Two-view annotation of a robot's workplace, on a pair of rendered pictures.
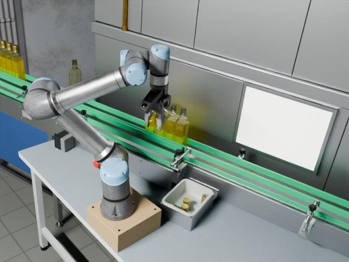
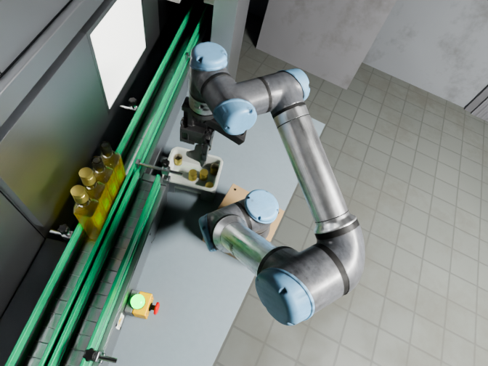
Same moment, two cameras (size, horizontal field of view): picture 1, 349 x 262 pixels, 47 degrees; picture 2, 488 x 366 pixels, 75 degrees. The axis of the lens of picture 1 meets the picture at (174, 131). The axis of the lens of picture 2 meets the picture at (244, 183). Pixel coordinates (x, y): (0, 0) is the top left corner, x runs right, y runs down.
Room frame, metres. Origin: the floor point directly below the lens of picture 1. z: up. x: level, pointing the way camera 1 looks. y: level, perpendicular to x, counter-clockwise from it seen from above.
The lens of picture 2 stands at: (1.67, 0.62, 1.94)
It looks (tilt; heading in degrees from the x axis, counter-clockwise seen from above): 57 degrees down; 236
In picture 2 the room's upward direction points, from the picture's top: 18 degrees clockwise
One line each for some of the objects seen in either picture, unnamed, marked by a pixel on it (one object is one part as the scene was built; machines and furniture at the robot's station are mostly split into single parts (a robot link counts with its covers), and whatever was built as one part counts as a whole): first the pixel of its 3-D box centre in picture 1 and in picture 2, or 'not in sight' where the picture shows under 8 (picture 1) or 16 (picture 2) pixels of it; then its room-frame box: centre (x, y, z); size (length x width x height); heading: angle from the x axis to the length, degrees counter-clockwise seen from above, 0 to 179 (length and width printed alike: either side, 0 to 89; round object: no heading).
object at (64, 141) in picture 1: (64, 141); not in sight; (1.88, 0.61, 0.79); 0.08 x 0.08 x 0.08; 61
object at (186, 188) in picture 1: (187, 202); (193, 173); (1.45, -0.10, 0.80); 0.22 x 0.17 x 0.09; 151
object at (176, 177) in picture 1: (179, 172); (156, 183); (1.61, -0.05, 0.85); 0.09 x 0.04 x 0.07; 151
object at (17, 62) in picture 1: (17, 66); not in sight; (2.33, 1.03, 1.02); 0.06 x 0.06 x 0.28; 61
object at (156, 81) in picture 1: (158, 78); (204, 99); (1.49, 0.09, 1.40); 0.08 x 0.08 x 0.05
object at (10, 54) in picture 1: (11, 64); not in sight; (2.35, 1.08, 1.02); 0.06 x 0.06 x 0.28; 61
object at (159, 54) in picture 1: (159, 60); (208, 73); (1.49, 0.09, 1.48); 0.09 x 0.08 x 0.11; 100
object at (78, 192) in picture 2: not in sight; (79, 194); (1.83, 0.12, 1.14); 0.04 x 0.04 x 0.04
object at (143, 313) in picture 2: not in sight; (140, 304); (1.74, 0.37, 0.79); 0.07 x 0.07 x 0.07; 61
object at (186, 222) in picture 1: (189, 200); (186, 173); (1.48, -0.11, 0.79); 0.27 x 0.17 x 0.08; 151
